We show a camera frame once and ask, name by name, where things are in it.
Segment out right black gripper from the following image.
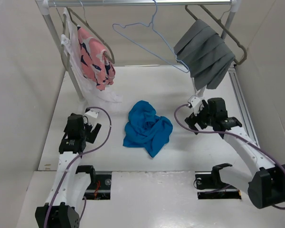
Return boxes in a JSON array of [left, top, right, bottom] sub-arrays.
[[184, 101, 215, 134]]

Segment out blue t shirt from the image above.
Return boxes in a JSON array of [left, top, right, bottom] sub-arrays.
[[123, 100, 173, 158]]

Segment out light blue wire hanger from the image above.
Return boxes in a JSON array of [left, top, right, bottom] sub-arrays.
[[109, 0, 189, 74]]

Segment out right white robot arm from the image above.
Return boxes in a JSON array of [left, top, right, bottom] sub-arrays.
[[185, 95, 285, 209]]

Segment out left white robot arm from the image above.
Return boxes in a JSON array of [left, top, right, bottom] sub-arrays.
[[35, 110, 101, 228]]

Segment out grey hanger with pink garment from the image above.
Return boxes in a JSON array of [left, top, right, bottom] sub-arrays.
[[66, 0, 116, 65]]

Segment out pink patterned garment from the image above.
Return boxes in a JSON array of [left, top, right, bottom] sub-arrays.
[[77, 26, 115, 91]]

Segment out grey garment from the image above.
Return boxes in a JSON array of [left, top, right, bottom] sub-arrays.
[[174, 19, 235, 90]]

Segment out white garment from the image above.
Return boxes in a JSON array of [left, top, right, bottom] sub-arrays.
[[64, 16, 123, 107]]

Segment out metal clothes rack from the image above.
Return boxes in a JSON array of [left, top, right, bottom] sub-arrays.
[[35, 0, 242, 102]]

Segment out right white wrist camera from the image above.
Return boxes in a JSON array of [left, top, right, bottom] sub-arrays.
[[188, 95, 202, 110]]

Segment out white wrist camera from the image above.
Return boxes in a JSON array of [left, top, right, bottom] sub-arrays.
[[188, 95, 202, 110], [84, 108, 99, 125]]

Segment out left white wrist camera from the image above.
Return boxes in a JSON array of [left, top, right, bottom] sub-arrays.
[[84, 108, 99, 125]]

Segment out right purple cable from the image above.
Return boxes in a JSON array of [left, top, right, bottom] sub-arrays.
[[173, 103, 285, 210]]

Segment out purple cable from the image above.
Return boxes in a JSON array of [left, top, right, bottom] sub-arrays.
[[43, 106, 114, 228], [173, 103, 285, 210]]

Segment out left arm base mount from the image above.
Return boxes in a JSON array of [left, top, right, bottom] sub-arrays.
[[85, 171, 112, 200]]

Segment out aluminium rail right side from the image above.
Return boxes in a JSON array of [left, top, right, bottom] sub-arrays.
[[228, 67, 259, 146]]

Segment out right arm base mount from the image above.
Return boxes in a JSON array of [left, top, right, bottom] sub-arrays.
[[193, 172, 242, 200]]

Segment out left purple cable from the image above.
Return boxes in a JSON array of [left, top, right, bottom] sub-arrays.
[[43, 106, 114, 228]]

